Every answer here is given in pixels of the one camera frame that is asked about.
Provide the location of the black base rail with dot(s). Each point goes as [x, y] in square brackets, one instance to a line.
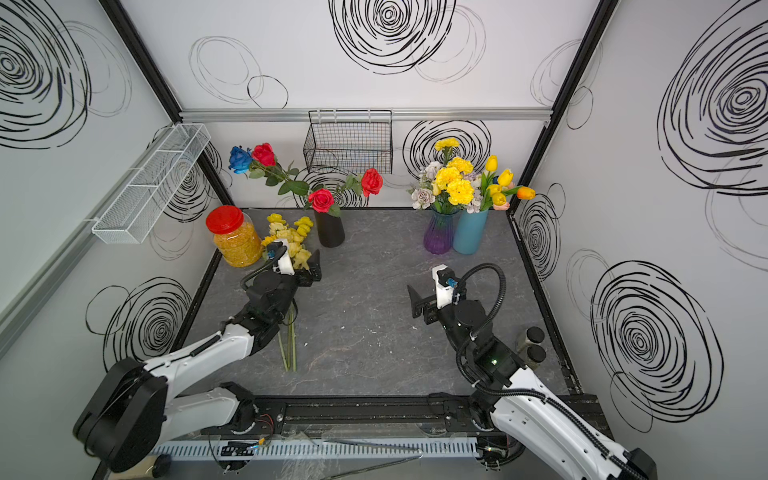
[448, 412]

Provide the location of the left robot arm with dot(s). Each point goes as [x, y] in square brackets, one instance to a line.
[141, 404]

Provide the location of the black vase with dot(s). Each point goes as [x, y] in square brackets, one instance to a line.
[330, 228]

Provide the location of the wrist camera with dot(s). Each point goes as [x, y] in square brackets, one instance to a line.
[279, 258]
[446, 286]

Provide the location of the white wire shelf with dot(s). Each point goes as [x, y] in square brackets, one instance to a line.
[167, 182]

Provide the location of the teal ceramic vase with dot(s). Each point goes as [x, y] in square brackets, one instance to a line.
[469, 232]

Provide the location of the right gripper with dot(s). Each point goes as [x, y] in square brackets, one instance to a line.
[419, 308]

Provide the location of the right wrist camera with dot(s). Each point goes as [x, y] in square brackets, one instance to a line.
[446, 286]

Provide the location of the yellow tulip bouquet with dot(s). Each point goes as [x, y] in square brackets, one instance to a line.
[497, 188]

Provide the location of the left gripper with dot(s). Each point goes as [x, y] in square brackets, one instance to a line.
[313, 270]

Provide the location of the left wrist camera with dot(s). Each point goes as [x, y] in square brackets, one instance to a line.
[279, 258]

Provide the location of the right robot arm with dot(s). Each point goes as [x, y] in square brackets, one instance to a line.
[513, 400]

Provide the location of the spice jar back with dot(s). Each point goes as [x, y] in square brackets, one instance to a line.
[532, 336]

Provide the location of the yellow rose stem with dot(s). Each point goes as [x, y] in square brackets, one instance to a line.
[295, 236]

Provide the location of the yellow carnation bouquet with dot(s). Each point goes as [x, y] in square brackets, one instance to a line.
[444, 185]

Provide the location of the red rose top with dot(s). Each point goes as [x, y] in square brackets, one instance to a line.
[264, 164]

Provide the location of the red rose low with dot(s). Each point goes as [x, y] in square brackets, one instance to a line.
[323, 201]

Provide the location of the sunflower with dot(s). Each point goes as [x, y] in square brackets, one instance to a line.
[268, 240]

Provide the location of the white cable duct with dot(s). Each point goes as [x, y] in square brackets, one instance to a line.
[317, 449]

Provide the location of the spice jar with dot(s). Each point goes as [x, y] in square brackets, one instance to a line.
[532, 336]
[534, 356]

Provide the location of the black wire basket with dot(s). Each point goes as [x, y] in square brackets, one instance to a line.
[349, 141]

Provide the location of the purple glass vase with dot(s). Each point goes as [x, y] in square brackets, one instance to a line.
[439, 235]

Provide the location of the spice jar front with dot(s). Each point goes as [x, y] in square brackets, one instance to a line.
[534, 356]

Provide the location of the red lid plastic jar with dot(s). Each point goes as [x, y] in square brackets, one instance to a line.
[234, 235]

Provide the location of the blue rose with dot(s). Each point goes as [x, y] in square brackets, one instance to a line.
[240, 160]

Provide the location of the yellow poppy stem large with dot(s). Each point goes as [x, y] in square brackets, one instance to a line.
[299, 256]

